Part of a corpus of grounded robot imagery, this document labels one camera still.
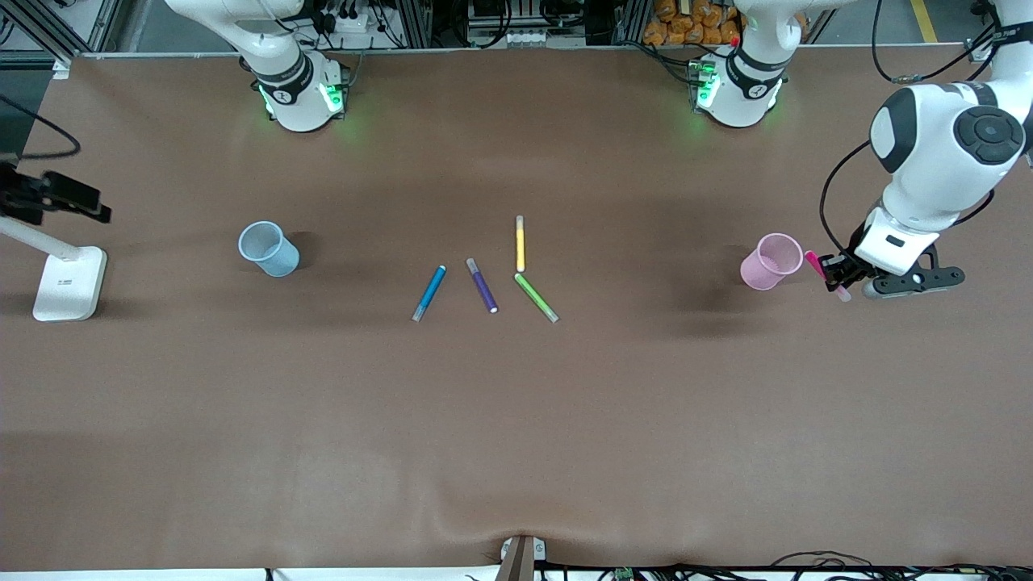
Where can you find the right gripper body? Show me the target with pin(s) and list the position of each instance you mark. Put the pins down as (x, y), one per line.
(23, 198)

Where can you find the pink marker pen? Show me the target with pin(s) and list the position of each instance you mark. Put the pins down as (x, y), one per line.
(813, 260)

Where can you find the blue marker pen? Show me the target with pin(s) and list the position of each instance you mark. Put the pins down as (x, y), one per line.
(429, 293)

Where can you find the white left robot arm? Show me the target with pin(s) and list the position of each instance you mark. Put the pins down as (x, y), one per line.
(936, 153)

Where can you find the pink plastic cup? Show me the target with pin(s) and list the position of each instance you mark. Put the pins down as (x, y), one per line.
(767, 265)

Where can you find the light blue plastic cup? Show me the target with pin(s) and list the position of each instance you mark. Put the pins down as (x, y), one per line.
(270, 250)

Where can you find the orange snack bags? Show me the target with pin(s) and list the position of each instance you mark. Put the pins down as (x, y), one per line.
(694, 20)

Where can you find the green marker pen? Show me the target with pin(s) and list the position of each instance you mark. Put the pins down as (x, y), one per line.
(536, 297)

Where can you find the yellow marker pen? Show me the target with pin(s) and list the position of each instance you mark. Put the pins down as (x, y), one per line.
(520, 244)

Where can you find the purple marker pen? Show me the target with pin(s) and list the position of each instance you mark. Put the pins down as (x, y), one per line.
(483, 286)

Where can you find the white power strip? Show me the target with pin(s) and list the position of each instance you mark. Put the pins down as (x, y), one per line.
(524, 36)

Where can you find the aluminium frame post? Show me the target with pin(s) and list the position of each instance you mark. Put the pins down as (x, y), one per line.
(980, 44)
(40, 28)

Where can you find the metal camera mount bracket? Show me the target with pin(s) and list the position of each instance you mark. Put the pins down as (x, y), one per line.
(519, 558)

